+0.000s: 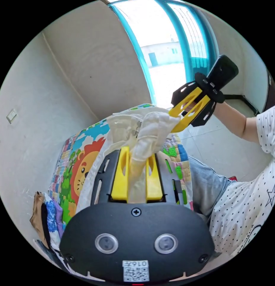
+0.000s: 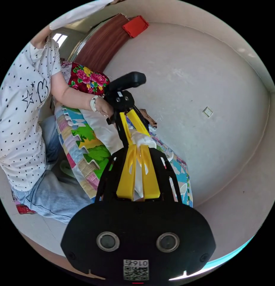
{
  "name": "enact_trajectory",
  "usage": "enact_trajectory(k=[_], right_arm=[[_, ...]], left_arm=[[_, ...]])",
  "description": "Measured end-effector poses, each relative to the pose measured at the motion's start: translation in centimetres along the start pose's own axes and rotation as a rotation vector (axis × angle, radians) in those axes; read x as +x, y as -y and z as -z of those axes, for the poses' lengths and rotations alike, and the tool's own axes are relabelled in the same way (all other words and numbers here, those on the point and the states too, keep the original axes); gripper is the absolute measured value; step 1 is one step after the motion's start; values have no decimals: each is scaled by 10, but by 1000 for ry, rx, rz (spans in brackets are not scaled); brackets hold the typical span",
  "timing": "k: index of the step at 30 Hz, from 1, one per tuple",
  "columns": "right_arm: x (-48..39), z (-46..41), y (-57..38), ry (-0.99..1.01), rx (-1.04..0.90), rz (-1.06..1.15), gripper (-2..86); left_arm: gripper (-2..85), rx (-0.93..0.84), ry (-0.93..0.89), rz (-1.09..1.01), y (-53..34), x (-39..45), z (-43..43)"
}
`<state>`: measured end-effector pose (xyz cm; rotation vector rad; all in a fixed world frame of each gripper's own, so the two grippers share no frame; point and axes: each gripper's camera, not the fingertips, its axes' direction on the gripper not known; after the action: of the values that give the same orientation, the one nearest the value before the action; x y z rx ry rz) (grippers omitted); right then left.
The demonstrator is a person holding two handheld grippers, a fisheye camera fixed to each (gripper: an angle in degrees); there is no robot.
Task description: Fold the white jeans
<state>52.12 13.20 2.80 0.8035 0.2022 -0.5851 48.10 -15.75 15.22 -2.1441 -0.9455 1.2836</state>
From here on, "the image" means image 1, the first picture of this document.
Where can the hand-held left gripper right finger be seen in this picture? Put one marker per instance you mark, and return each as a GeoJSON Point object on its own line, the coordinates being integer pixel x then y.
{"type": "Point", "coordinates": [153, 187]}

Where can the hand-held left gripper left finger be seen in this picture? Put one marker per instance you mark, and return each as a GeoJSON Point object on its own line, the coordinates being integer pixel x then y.
{"type": "Point", "coordinates": [119, 187]}

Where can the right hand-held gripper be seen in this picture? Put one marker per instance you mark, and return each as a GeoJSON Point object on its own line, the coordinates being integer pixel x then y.
{"type": "Point", "coordinates": [209, 87]}

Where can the white jeans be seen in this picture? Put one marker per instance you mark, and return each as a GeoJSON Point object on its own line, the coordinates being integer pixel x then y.
{"type": "Point", "coordinates": [151, 131]}

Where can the person's right forearm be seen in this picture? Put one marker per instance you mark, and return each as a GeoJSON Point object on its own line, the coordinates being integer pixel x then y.
{"type": "Point", "coordinates": [242, 125]}

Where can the person's right hand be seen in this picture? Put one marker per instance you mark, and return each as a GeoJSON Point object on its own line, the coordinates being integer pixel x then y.
{"type": "Point", "coordinates": [217, 109]}

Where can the teal-framed window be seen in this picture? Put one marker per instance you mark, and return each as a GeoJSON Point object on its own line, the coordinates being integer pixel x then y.
{"type": "Point", "coordinates": [164, 44]}

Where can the pile of clothes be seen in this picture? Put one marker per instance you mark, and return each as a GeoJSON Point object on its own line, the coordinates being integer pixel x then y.
{"type": "Point", "coordinates": [50, 214]}

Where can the person's body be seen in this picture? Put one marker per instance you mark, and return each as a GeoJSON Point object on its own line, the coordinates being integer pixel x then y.
{"type": "Point", "coordinates": [240, 201]}

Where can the white wall switch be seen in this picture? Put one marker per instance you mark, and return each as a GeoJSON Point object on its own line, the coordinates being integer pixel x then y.
{"type": "Point", "coordinates": [11, 115]}

